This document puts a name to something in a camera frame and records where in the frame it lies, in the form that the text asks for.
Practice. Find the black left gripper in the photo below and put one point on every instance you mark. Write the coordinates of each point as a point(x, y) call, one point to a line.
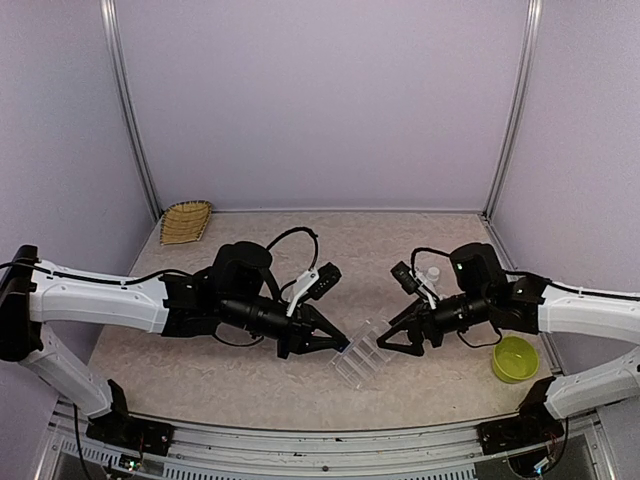
point(305, 321)

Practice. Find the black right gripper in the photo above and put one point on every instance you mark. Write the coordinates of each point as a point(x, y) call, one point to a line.
point(423, 320)

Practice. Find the clear plastic pill organizer box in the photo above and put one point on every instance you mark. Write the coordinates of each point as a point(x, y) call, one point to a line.
point(360, 362)

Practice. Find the white pill bottle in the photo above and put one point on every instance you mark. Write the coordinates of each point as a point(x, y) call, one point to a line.
point(432, 275)

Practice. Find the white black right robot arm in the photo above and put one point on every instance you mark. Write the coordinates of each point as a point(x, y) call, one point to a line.
point(528, 303)

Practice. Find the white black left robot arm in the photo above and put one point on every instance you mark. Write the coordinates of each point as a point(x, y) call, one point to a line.
point(238, 290)

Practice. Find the green plastic bowl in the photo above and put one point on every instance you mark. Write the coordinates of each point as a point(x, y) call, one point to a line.
point(514, 360)

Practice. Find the woven bamboo tray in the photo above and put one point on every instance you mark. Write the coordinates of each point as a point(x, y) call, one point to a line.
point(185, 222)

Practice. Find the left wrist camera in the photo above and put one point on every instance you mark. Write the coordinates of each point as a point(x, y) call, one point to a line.
point(312, 284)

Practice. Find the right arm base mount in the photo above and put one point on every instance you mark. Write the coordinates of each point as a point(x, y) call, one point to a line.
point(532, 424)

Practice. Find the aluminium front frame rail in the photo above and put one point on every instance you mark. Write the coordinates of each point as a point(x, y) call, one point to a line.
point(206, 451)

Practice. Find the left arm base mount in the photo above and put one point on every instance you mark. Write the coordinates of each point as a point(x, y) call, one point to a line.
point(119, 428)

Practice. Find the aluminium right corner post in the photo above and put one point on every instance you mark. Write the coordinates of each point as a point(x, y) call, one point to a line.
point(517, 106)

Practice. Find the aluminium corner post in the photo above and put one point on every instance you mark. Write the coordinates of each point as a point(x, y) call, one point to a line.
point(110, 22)
point(517, 106)

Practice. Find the aluminium left corner post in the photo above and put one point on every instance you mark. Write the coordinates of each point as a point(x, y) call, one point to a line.
point(110, 22)

